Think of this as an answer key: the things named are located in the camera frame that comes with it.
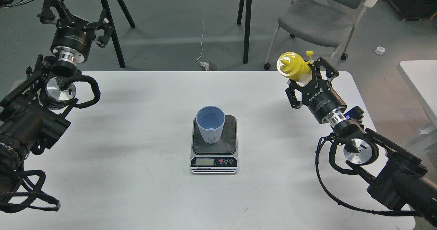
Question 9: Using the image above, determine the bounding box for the white cable with charger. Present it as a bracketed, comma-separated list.
[196, 10, 217, 71]

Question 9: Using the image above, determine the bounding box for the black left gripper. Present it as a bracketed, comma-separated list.
[38, 0, 113, 63]

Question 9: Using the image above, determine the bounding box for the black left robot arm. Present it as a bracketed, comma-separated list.
[0, 0, 113, 213]

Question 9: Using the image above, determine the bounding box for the small white spool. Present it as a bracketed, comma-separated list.
[375, 46, 386, 55]

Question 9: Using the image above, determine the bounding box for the light blue ribbed plastic cup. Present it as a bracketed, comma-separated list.
[195, 106, 225, 144]

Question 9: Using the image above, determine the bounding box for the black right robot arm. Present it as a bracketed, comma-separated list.
[277, 52, 437, 227]

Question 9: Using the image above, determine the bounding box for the digital kitchen scale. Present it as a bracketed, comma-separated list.
[189, 115, 239, 175]

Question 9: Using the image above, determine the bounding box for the white side table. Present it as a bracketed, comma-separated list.
[397, 60, 437, 156]

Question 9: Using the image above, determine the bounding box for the yellow squeeze bottle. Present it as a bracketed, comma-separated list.
[276, 50, 314, 85]

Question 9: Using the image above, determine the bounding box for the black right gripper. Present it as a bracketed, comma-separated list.
[285, 57, 348, 125]

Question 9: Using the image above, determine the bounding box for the grey office chair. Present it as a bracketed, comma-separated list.
[263, 0, 378, 70]

